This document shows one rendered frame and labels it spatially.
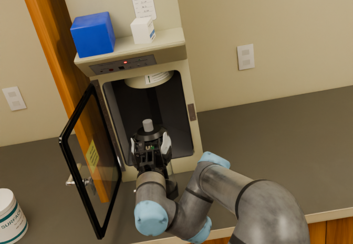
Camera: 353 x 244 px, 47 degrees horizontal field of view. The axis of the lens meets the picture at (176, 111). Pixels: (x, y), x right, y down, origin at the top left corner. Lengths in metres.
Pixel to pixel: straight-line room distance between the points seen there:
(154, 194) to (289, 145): 0.79
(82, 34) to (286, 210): 0.75
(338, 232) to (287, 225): 0.91
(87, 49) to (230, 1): 0.74
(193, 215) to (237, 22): 0.98
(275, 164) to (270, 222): 0.94
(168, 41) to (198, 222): 0.51
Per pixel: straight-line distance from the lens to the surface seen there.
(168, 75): 1.37
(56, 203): 1.60
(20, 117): 1.99
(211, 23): 1.72
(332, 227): 1.50
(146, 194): 0.97
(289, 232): 0.61
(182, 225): 0.98
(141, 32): 1.17
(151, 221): 0.93
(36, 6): 1.17
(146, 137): 1.18
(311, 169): 1.52
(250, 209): 0.64
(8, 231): 1.50
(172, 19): 1.24
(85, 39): 1.16
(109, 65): 1.22
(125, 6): 1.23
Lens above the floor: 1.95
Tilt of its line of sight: 32 degrees down
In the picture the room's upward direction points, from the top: 11 degrees counter-clockwise
